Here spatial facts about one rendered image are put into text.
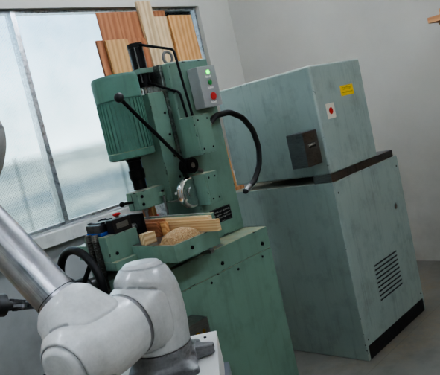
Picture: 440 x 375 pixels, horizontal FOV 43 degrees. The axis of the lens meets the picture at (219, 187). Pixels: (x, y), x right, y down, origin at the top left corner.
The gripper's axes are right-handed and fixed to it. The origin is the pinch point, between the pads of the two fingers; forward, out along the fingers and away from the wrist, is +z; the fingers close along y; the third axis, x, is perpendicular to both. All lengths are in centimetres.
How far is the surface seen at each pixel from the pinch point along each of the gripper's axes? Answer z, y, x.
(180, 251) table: 22, -42, -19
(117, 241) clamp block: 13.1, -19.5, -21.8
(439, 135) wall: 252, -28, -99
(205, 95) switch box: 45, -28, -79
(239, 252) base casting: 61, -33, -19
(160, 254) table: 20.2, -34.5, -17.4
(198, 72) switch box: 41, -28, -88
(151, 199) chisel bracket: 31, -14, -39
